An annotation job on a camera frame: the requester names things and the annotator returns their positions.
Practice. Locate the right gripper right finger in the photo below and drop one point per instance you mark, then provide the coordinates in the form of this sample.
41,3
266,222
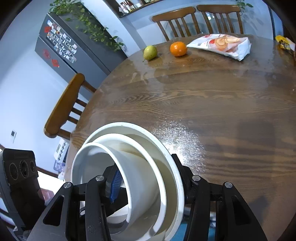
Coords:
234,218

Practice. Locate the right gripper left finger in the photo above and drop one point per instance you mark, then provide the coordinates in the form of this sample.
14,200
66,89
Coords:
79,212

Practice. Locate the medium white bowl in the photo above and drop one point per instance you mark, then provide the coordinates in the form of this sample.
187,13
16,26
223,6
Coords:
146,195

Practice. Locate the large beige bowl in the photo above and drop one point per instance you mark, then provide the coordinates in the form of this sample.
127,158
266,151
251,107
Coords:
175,195

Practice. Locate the small white deep bowl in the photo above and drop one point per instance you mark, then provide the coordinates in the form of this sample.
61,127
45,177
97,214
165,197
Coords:
90,161

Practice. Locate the side wooden chair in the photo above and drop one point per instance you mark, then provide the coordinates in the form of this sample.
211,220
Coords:
65,105

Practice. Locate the grey refrigerator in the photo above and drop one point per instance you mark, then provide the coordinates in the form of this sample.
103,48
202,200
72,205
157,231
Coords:
69,51

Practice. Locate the white snack bag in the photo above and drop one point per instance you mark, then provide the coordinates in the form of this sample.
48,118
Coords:
227,45

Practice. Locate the orange fruit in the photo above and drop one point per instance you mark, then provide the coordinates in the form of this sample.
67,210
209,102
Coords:
178,49

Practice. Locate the green pear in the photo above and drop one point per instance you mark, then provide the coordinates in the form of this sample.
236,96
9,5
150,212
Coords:
150,52

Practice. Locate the hanging green vine plant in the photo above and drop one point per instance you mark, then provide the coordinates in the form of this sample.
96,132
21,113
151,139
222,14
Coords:
87,23

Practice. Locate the yellow snack packet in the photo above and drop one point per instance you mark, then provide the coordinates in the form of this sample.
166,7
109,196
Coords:
286,44

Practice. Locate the left wooden chair back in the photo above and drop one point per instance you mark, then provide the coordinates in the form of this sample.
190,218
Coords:
176,20

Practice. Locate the right wooden chair back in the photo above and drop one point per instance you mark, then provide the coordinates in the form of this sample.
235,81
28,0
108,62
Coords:
221,16

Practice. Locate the wooden wall shelf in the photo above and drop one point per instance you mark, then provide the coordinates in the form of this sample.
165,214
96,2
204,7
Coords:
123,8

